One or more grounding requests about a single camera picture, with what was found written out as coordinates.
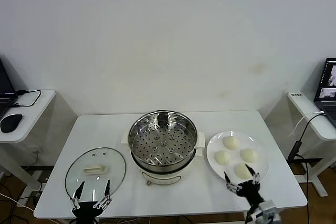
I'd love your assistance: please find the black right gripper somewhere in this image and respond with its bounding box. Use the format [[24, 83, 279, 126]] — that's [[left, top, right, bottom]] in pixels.
[[223, 164, 265, 205]]

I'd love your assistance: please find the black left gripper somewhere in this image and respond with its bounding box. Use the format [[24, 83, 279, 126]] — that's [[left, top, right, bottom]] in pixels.
[[70, 179, 113, 224]]

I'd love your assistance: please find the white steamed baozi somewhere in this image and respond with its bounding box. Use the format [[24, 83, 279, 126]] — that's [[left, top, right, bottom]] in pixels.
[[233, 163, 254, 180], [240, 148, 259, 163], [223, 136, 241, 151], [214, 150, 232, 166]]

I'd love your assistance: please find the round glass lid cream handle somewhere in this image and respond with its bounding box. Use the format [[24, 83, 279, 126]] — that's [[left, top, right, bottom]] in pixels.
[[65, 147, 127, 201]]

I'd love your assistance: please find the stainless steel steamer basket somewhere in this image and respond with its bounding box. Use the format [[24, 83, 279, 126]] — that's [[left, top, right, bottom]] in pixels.
[[120, 109, 206, 168]]

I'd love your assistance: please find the round white plate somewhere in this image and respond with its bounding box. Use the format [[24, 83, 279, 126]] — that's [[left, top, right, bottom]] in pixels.
[[206, 130, 270, 187]]

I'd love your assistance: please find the cream electric cooking pot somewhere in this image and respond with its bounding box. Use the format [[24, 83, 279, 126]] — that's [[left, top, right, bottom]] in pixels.
[[121, 140, 204, 187]]

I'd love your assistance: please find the black computer mouse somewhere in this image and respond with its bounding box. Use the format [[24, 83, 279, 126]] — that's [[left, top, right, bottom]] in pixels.
[[0, 113, 23, 133]]

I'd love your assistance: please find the black laptop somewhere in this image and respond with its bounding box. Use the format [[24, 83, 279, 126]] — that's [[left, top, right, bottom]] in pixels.
[[0, 56, 18, 120], [313, 57, 336, 127]]

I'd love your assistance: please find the black cable with adapter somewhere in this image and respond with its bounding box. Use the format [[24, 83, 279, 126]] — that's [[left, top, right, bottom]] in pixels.
[[288, 113, 328, 185]]

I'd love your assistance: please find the white cable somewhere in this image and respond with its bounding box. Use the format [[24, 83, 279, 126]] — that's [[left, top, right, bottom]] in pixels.
[[288, 112, 325, 137]]

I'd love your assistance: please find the black laptop cable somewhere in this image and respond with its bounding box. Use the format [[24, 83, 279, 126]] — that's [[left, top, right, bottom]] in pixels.
[[10, 89, 42, 109]]

